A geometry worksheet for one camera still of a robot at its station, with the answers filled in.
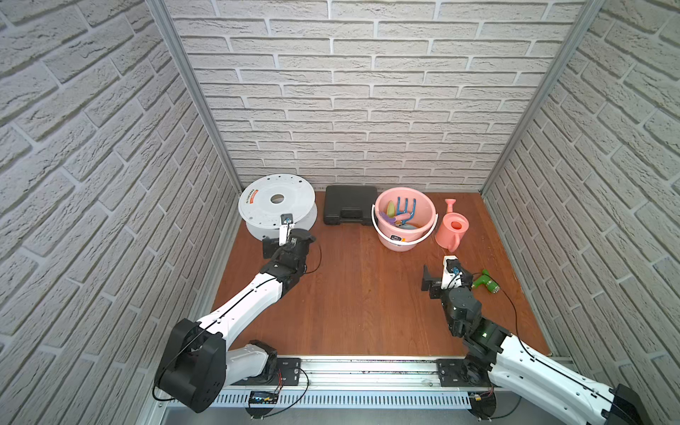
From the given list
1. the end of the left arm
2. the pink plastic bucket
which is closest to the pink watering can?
the pink plastic bucket

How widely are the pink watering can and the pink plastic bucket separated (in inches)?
3.1

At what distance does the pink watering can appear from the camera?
95 centimetres

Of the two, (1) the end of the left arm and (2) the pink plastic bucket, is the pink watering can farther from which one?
(1) the end of the left arm

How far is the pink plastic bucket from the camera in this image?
34.9 inches
